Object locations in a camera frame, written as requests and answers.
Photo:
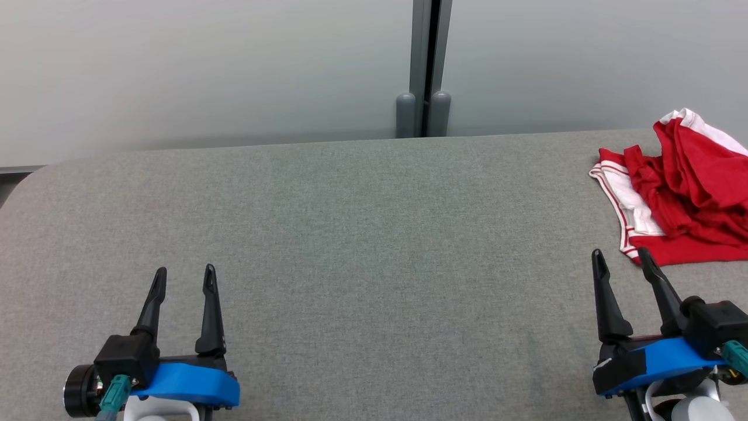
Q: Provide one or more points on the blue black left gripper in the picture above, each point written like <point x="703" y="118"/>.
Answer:
<point x="193" y="386"/>

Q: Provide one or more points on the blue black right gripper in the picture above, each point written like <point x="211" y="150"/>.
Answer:
<point x="672" y="359"/>

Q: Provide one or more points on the red Bulls 23 jersey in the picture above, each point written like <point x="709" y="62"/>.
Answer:
<point x="689" y="252"/>

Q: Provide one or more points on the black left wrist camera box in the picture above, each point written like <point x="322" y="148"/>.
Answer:
<point x="125" y="356"/>

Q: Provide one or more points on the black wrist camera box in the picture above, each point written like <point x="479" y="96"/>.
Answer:
<point x="719" y="324"/>
<point x="125" y="356"/>

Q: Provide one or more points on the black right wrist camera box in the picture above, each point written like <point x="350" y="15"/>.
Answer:
<point x="719" y="324"/>

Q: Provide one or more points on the grey partition post double foot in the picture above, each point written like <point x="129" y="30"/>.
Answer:
<point x="421" y="58"/>

